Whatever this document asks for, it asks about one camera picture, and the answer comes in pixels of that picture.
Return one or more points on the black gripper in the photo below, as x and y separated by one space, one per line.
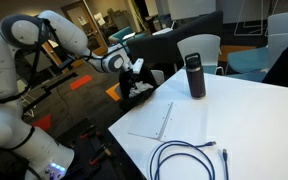
133 76

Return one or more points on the white cloth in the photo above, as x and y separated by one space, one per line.
140 89

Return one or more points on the dark maroon insulated bottle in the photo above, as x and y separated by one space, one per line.
195 83

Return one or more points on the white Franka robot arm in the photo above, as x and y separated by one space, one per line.
4 66

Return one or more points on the large black open backpack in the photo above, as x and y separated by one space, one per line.
134 103

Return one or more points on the teal armchair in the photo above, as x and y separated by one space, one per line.
120 35

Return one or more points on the dark grey sofa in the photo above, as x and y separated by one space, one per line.
170 43

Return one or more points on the black metal stand bar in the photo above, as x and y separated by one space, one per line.
50 87

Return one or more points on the white whiteboard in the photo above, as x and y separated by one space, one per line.
190 9

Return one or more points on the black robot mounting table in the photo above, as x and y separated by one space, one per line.
84 150

